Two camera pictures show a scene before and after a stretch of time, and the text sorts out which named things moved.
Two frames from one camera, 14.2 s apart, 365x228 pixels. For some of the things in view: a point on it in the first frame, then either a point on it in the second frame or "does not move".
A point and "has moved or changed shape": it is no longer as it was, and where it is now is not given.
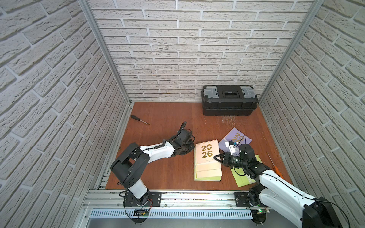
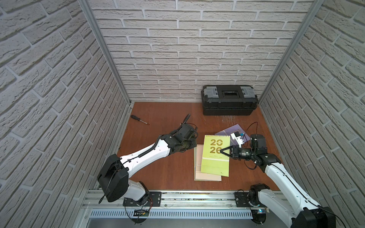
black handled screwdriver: x=138 y=119 does not move
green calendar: x=241 y=180 to x=213 y=161
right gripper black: x=225 y=161 to x=234 y=152
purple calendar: x=238 y=138 has moved or changed shape
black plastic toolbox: x=228 y=99 does not move
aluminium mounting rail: x=106 y=200 does not move
